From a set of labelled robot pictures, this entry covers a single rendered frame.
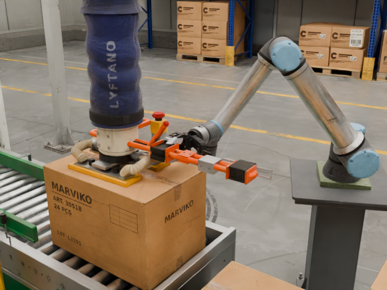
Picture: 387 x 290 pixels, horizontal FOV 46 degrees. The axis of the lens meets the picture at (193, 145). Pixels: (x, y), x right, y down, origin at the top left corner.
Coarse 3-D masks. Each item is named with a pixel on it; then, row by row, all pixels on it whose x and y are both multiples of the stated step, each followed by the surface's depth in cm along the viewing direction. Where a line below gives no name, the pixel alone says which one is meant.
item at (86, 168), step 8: (88, 160) 192; (72, 168) 194; (80, 168) 191; (88, 168) 190; (96, 168) 190; (112, 168) 185; (96, 176) 186; (104, 176) 184; (112, 176) 183; (120, 176) 182; (128, 176) 182; (136, 176) 184; (120, 184) 179; (128, 184) 179
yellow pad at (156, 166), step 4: (144, 152) 200; (148, 152) 200; (152, 164) 195; (156, 164) 195; (160, 164) 196; (164, 164) 196; (168, 164) 198; (152, 168) 193; (156, 168) 192; (160, 168) 194
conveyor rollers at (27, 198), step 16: (0, 176) 285; (16, 176) 285; (0, 192) 266; (16, 192) 265; (32, 192) 264; (16, 208) 246; (32, 208) 245; (48, 224) 231; (48, 240) 220; (64, 256) 207; (80, 272) 193; (112, 288) 183
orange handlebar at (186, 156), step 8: (144, 120) 216; (96, 136) 197; (128, 144) 186; (136, 144) 184; (176, 152) 178; (184, 152) 174; (192, 152) 174; (184, 160) 172; (192, 160) 170; (216, 168) 164; (224, 168) 162; (256, 176) 158
